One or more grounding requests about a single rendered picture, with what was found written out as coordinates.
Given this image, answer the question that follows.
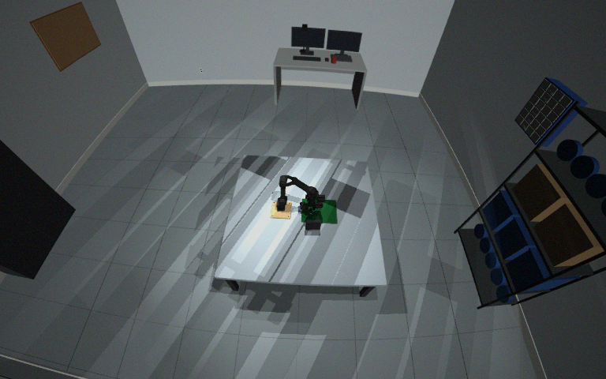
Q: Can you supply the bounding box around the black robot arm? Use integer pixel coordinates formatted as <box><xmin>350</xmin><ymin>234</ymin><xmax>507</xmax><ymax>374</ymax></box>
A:
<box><xmin>276</xmin><ymin>175</ymin><xmax>325</xmax><ymax>212</ymax></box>

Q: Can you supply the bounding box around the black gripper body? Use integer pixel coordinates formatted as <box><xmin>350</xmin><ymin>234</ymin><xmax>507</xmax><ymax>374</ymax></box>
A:
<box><xmin>300</xmin><ymin>202</ymin><xmax>323</xmax><ymax>209</ymax></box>

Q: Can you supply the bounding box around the black square panel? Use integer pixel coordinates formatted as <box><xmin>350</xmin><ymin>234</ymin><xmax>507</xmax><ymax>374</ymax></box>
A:
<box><xmin>305</xmin><ymin>220</ymin><xmax>322</xmax><ymax>231</ymax></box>

